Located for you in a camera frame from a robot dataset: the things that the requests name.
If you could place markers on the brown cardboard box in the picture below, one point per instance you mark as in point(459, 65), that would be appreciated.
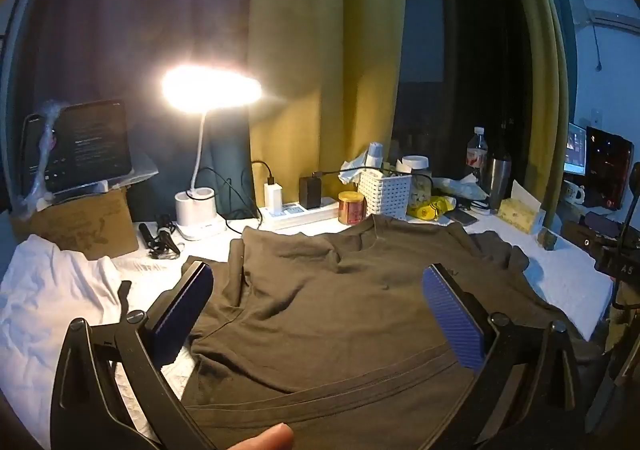
point(90, 225)

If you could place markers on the black phone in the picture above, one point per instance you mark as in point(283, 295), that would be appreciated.
point(462, 216)

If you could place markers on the yellow packet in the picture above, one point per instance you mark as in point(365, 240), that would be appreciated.
point(427, 209)

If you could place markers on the white air conditioner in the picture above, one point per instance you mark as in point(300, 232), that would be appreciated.
point(615, 18)

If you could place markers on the black charger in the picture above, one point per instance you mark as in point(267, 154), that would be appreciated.
point(310, 192)

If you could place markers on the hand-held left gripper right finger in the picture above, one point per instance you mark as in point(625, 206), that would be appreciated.
point(452, 315)

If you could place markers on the white desk lamp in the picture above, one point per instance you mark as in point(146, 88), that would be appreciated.
point(195, 215)

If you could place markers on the blue face masks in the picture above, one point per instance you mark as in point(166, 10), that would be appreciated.
point(360, 163)

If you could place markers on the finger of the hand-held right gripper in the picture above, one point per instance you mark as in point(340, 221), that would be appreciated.
point(602, 221)

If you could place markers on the dark curtain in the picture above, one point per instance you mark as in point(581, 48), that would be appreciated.
point(125, 20)

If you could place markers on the olive curtain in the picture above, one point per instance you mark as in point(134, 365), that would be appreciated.
point(542, 55)

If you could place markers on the clear water bottle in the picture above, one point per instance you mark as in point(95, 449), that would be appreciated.
point(476, 155)

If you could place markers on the black flashlight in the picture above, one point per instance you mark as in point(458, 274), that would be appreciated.
point(146, 234)

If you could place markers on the white perforated basket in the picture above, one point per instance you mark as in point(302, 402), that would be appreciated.
point(385, 195)

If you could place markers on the yellow curtain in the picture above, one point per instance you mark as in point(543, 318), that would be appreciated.
point(325, 55)

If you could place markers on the glass jar with white lid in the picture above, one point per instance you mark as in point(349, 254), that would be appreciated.
point(419, 185)

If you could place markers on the tissue box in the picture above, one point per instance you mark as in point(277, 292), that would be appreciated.
point(520, 215)

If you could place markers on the person's left hand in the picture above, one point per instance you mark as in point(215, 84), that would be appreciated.
point(265, 437)

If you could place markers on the white mug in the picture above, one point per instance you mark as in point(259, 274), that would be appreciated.
point(572, 191)

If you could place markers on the olive printed t-shirt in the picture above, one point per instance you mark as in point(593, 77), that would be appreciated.
point(325, 310)

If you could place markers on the red tin can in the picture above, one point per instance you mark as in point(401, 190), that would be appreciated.
point(351, 208)

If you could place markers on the white tablet stand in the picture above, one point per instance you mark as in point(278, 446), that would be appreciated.
point(102, 186)

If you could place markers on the white textured table cover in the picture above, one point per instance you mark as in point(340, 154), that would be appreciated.
point(560, 275)

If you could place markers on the white garment with black trim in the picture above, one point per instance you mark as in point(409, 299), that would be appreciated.
point(45, 290)

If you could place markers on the white charger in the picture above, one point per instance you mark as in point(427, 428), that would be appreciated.
point(273, 196)

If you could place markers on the steel tumbler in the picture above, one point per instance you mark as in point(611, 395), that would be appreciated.
point(499, 180)

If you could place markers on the white power strip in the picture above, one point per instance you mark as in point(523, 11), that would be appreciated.
point(305, 215)

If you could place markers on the computer monitor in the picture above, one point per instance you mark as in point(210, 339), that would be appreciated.
point(576, 148)

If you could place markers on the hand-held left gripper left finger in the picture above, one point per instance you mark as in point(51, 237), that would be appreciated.
point(182, 310)

